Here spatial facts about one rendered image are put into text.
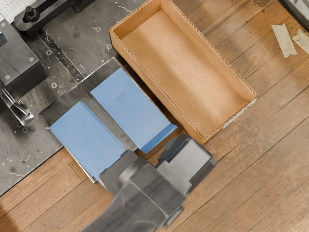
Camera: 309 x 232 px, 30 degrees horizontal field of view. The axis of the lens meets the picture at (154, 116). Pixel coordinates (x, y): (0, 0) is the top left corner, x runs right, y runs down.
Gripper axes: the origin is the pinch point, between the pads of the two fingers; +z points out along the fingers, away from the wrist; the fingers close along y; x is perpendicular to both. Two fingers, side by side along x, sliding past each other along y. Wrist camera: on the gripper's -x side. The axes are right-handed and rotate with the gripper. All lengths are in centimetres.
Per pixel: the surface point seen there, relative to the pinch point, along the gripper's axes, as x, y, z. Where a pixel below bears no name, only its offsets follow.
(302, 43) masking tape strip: -40.9, -5.1, 0.6
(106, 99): -7.2, 9.6, 6.9
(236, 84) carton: -25.4, -1.8, -1.0
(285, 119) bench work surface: -28.3, -12.3, -2.9
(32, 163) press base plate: 9.6, 9.0, 9.5
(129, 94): -10.9, 7.8, 5.9
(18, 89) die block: 3.1, 20.2, 11.4
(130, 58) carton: -14.8, 12.8, 4.7
